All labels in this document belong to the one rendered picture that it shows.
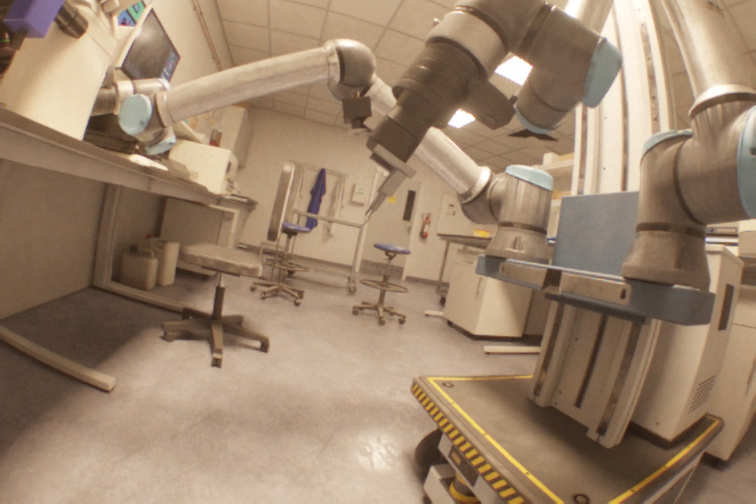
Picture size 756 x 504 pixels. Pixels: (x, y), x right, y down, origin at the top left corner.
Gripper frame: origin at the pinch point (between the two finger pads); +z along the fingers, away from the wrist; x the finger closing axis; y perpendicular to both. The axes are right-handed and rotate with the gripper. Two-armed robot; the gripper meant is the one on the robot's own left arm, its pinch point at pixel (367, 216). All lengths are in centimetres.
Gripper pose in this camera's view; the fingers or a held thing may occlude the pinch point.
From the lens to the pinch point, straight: 35.7
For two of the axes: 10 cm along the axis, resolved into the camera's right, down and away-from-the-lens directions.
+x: 0.8, 0.8, -9.9
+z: -5.9, 8.1, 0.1
